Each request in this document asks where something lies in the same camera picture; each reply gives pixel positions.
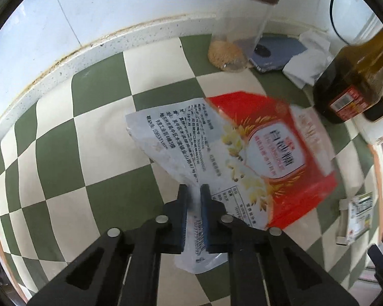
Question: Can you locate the black power cable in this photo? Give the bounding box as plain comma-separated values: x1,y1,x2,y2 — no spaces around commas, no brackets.
328,0,361,46

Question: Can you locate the green white checkered mat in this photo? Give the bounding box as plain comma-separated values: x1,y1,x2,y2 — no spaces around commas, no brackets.
0,35,380,305

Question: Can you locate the small white carton box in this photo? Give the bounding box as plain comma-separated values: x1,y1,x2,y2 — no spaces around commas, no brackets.
336,192,374,246

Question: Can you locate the white crumpled paper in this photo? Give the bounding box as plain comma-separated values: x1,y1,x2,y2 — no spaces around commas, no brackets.
282,30,333,89

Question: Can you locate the brown sauce bottle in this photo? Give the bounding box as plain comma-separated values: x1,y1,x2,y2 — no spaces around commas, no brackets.
313,28,383,124

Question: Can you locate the clear jar brown lid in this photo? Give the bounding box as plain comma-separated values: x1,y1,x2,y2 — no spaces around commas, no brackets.
207,0,279,72

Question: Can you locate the red white sugar bag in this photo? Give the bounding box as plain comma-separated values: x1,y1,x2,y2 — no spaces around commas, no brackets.
126,91,337,274

